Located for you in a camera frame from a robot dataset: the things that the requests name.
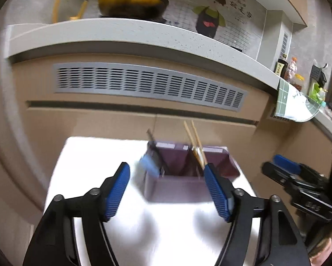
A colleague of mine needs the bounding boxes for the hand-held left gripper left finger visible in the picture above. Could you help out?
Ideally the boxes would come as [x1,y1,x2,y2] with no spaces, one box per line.
[22,162,131,266]

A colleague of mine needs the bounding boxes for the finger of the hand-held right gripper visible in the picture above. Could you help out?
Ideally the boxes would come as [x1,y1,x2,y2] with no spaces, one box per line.
[261,162,294,190]
[273,155,303,174]

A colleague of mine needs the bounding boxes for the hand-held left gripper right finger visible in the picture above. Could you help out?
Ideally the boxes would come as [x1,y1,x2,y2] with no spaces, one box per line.
[204,164,312,266]

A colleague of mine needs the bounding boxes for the purple plastic utensil holder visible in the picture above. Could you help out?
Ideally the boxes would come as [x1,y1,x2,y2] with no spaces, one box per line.
[140,141,241,203]

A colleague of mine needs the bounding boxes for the blue rice paddle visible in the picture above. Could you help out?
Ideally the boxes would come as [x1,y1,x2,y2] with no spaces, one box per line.
[140,155,161,177]

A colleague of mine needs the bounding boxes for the black spoon ornate handle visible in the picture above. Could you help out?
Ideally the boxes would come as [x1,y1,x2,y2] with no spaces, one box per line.
[146,129,166,172]

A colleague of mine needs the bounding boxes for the person's right forearm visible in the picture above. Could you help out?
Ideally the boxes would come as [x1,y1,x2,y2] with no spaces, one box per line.
[311,238,332,266]

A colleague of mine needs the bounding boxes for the small grey vent grille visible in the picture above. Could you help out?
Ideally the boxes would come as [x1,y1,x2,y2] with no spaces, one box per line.
[270,107,289,122]

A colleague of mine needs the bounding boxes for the green checkered white towel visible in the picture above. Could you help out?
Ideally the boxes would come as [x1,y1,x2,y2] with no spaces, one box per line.
[275,79,324,123]

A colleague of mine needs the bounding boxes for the white lace tablecloth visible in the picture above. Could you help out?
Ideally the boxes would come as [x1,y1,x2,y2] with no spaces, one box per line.
[44,136,262,266]

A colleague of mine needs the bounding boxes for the wooden kitchen cabinet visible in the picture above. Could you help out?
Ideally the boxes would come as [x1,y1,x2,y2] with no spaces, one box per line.
[11,53,332,228]

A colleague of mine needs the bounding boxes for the green packets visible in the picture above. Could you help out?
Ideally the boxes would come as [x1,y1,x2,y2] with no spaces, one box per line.
[307,83,328,103]

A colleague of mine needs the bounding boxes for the yellow-lidded jar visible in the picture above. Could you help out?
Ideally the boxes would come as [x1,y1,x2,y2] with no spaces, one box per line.
[293,73,305,90]

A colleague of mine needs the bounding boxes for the orange-capped clear bottle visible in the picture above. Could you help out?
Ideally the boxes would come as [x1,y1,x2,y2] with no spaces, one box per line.
[286,57,297,85]

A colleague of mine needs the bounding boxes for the black perforated rack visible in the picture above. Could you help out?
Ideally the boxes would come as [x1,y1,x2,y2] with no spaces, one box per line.
[311,64,327,88]

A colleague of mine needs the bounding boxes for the dark sauce bottle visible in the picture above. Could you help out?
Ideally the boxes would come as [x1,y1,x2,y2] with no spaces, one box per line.
[275,59,287,78]

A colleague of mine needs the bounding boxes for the large grey vent grille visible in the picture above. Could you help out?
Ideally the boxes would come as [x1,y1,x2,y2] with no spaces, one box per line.
[53,62,249,113]

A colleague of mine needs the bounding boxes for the beige stone kitchen counter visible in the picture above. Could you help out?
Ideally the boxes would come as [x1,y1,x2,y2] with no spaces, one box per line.
[5,17,332,133]

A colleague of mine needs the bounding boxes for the small white wall grille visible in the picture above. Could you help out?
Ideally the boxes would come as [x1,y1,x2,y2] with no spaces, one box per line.
[281,32,289,59]

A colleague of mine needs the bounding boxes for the cartoon wall poster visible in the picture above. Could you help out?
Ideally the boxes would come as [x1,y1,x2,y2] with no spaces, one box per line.
[138,0,266,60]

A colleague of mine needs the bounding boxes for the yellow-handled dark pan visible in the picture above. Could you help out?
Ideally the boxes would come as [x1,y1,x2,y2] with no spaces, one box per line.
[97,0,169,24]

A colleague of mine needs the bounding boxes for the yellow hose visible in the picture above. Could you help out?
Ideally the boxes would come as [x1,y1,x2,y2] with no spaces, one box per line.
[52,0,89,23]

